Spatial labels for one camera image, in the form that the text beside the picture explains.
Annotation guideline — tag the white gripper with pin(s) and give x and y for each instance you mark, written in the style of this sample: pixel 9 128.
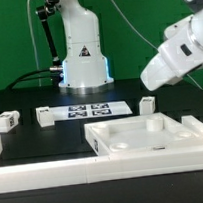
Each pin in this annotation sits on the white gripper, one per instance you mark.
pixel 158 71

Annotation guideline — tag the white square table top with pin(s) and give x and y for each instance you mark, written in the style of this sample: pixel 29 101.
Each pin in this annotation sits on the white square table top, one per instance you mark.
pixel 140 134

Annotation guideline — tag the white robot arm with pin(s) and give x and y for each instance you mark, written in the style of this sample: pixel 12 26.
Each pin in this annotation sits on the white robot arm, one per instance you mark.
pixel 85 69

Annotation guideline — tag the white sheet with tags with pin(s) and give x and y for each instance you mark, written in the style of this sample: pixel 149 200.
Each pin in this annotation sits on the white sheet with tags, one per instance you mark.
pixel 90 110

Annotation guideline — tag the white U-shaped fence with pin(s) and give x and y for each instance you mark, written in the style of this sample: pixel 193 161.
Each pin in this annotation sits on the white U-shaped fence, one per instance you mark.
pixel 107 167

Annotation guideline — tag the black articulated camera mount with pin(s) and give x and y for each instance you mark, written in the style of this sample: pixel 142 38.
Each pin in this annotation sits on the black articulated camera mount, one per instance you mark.
pixel 43 12

